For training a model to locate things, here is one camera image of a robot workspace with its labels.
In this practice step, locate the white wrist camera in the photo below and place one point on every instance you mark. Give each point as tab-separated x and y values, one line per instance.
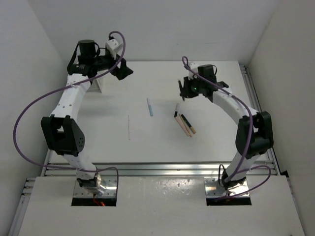
193	70
113	46

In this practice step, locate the tan makeup pencil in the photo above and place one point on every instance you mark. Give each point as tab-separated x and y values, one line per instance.
186	126

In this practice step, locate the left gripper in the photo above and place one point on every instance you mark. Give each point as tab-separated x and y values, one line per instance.
121	72

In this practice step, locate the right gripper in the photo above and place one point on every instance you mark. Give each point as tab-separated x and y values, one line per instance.
186	92

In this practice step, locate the pink makeup pencil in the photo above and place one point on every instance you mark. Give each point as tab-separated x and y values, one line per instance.
179	121

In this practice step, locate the white front cover board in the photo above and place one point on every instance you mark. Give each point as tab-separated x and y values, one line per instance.
152	206

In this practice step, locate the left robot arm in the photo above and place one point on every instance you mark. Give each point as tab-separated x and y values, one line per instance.
61	131

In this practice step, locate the black gold makeup pen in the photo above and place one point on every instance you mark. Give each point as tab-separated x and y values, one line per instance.
188	124

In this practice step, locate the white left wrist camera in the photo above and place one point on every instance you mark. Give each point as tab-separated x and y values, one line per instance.
113	46

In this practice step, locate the white slotted organizer box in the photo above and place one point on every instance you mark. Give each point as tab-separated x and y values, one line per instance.
96	86

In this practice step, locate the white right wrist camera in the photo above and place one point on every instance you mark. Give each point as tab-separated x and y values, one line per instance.
193	70

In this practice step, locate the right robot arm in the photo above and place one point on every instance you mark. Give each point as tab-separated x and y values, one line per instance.
254	134

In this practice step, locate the aluminium frame rail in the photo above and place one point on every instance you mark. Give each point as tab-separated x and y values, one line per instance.
158	145

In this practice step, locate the white black-tipped makeup pen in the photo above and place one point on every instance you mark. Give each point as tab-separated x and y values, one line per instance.
176	110

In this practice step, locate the light blue makeup pen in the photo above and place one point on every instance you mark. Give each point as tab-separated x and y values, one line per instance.
150	107

